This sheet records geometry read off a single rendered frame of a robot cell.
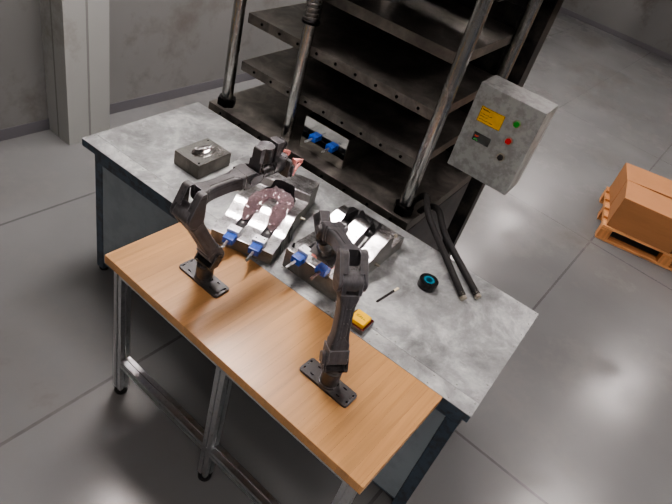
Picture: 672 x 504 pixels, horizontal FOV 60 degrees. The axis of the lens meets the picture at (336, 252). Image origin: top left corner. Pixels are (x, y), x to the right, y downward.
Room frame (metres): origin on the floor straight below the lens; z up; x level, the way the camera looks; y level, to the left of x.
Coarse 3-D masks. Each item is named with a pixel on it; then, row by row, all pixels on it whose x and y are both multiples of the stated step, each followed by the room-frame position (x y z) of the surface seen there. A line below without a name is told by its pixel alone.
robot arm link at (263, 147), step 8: (264, 144) 1.68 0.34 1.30; (272, 144) 1.70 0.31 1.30; (256, 152) 1.65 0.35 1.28; (264, 152) 1.65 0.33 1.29; (272, 152) 1.67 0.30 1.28; (256, 160) 1.64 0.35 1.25; (264, 160) 1.66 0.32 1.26; (256, 168) 1.64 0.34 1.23; (256, 176) 1.60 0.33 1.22; (256, 184) 1.61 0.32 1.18
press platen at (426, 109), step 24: (264, 24) 2.81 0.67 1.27; (288, 24) 2.86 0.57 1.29; (336, 24) 3.08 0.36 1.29; (360, 24) 3.20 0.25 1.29; (312, 48) 2.69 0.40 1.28; (336, 48) 2.75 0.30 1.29; (360, 48) 2.85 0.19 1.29; (384, 48) 2.96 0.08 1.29; (408, 48) 3.07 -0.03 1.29; (360, 72) 2.57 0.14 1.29; (384, 72) 2.65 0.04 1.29; (408, 72) 2.74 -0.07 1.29; (432, 72) 2.84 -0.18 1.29; (480, 72) 3.06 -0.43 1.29; (408, 96) 2.47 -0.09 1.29; (432, 96) 2.55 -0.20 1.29; (456, 96) 2.64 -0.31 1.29
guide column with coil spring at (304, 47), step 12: (312, 0) 2.65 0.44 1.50; (312, 12) 2.65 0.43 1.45; (312, 36) 2.67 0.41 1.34; (300, 48) 2.66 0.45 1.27; (300, 60) 2.65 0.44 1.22; (300, 72) 2.65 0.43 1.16; (300, 84) 2.66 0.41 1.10; (288, 108) 2.65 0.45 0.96; (288, 120) 2.65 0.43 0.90; (288, 132) 2.65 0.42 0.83
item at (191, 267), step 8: (184, 264) 1.53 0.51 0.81; (192, 264) 1.54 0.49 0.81; (200, 264) 1.48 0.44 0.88; (184, 272) 1.50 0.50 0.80; (192, 272) 1.50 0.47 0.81; (200, 272) 1.47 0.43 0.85; (208, 272) 1.47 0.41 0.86; (200, 280) 1.47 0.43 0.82; (208, 280) 1.48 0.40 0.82; (216, 280) 1.50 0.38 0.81; (208, 288) 1.45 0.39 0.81; (216, 288) 1.46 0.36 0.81; (224, 288) 1.47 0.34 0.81; (216, 296) 1.42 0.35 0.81
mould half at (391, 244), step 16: (352, 224) 1.92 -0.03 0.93; (368, 224) 1.95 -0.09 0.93; (304, 240) 1.78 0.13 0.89; (352, 240) 1.86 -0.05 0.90; (384, 240) 1.88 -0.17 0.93; (400, 240) 2.01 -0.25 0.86; (288, 256) 1.69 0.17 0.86; (384, 256) 1.90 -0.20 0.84; (304, 272) 1.65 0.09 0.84; (320, 288) 1.62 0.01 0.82
